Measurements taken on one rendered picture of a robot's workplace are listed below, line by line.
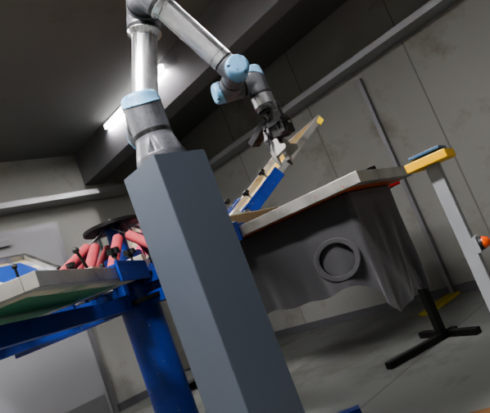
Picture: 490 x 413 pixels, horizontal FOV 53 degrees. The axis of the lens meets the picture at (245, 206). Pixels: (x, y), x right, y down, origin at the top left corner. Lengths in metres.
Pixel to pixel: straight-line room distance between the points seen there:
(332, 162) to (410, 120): 0.96
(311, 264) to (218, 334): 0.56
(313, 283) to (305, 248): 0.12
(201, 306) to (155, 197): 0.32
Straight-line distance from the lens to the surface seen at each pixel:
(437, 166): 1.64
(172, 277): 1.39
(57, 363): 5.56
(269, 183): 2.68
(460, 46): 4.72
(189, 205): 1.35
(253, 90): 1.72
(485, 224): 4.72
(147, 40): 1.75
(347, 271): 1.69
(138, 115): 1.47
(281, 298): 1.84
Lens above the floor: 0.80
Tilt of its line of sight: 8 degrees up
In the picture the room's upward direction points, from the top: 21 degrees counter-clockwise
